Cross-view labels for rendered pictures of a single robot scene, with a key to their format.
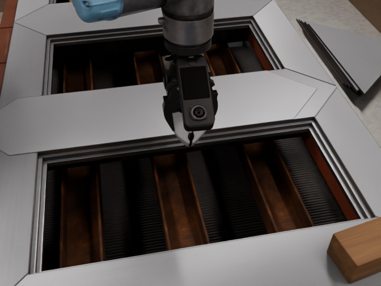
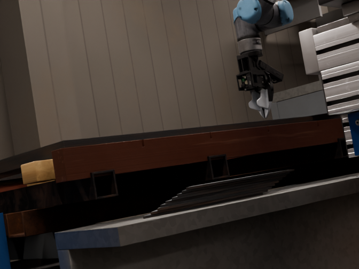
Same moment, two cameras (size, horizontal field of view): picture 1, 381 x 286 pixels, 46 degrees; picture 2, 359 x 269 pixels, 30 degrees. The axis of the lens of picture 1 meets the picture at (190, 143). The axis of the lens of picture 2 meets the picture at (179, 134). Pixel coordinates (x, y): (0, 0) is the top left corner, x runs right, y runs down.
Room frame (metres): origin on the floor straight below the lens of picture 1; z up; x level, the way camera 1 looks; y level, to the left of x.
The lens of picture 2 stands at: (1.86, 1.75, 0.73)
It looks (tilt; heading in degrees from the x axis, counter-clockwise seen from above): 4 degrees up; 241
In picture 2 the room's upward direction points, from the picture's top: 9 degrees counter-clockwise
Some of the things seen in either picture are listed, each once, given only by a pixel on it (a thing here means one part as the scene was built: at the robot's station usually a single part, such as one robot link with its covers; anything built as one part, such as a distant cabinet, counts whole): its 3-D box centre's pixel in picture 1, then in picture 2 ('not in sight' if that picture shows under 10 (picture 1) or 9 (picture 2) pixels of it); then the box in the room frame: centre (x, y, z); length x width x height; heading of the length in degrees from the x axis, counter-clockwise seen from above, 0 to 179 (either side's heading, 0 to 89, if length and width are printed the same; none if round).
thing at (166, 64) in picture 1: (187, 67); (252, 71); (0.61, 0.01, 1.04); 0.09 x 0.08 x 0.12; 11
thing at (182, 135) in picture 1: (178, 120); (263, 103); (0.60, 0.02, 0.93); 0.06 x 0.03 x 0.09; 11
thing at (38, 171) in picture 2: not in sight; (40, 171); (1.49, 0.48, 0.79); 0.06 x 0.05 x 0.04; 101
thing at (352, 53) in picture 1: (356, 48); not in sight; (1.11, -0.47, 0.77); 0.45 x 0.20 x 0.04; 11
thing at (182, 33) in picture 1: (185, 23); (250, 47); (0.60, 0.01, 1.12); 0.08 x 0.08 x 0.05
